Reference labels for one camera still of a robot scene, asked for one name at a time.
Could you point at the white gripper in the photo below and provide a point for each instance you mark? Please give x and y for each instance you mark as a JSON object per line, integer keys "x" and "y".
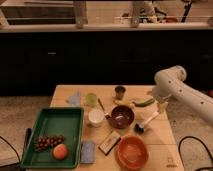
{"x": 162, "y": 98}

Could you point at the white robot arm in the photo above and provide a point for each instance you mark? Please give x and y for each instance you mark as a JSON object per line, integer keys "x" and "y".
{"x": 170, "y": 83}

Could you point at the dark maroon bowl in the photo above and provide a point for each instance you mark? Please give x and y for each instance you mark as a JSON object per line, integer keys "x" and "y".
{"x": 121, "y": 117}

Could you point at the red orange bowl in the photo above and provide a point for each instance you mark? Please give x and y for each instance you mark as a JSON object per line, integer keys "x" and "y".
{"x": 131, "y": 153}

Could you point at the yellow banana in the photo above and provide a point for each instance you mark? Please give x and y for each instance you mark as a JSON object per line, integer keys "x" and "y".
{"x": 124, "y": 103}

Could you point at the metal cup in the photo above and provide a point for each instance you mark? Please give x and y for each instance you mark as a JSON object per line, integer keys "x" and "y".
{"x": 119, "y": 92}

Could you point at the brown white small box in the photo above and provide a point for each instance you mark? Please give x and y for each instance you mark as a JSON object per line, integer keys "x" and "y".
{"x": 109, "y": 142}

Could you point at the white cup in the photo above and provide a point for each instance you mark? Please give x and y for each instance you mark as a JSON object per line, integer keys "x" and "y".
{"x": 96, "y": 117}

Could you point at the green cup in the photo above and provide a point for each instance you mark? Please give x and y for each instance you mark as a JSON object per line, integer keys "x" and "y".
{"x": 91, "y": 100}

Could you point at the blue sponge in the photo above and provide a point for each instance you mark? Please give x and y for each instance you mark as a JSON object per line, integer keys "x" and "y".
{"x": 87, "y": 152}

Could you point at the light blue cloth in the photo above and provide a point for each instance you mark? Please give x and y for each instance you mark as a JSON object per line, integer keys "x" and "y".
{"x": 74, "y": 100}

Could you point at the green plastic tray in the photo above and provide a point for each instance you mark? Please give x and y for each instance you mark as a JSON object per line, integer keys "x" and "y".
{"x": 53, "y": 126}

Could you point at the orange peach fruit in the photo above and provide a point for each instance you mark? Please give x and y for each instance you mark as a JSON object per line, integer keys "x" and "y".
{"x": 60, "y": 151}

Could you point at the bunch of red grapes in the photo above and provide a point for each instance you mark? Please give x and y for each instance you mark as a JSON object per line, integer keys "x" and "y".
{"x": 43, "y": 143}

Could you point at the white handled dish brush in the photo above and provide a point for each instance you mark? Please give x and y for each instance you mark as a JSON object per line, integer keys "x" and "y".
{"x": 140, "y": 127}

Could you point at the wooden handled spoon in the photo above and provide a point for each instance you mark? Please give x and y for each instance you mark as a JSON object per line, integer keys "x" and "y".
{"x": 107, "y": 116}

